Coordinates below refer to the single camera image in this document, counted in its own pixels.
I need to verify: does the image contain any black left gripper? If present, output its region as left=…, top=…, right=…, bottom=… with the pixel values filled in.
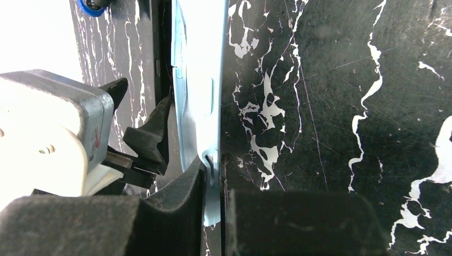
left=100, top=77, right=173, bottom=196

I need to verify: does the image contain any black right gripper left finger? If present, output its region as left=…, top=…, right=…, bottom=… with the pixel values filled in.
left=1, top=158, right=205, bottom=255

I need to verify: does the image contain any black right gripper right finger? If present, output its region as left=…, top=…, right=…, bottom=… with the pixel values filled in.
left=221, top=159, right=388, bottom=255

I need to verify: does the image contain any light blue phone case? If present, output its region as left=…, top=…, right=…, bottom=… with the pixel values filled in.
left=171, top=1, right=229, bottom=227

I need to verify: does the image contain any black smartphone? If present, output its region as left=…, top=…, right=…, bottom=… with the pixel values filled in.
left=149, top=0, right=172, bottom=103

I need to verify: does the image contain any blue and black stapler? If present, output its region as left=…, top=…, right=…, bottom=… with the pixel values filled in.
left=77, top=0, right=113, bottom=18

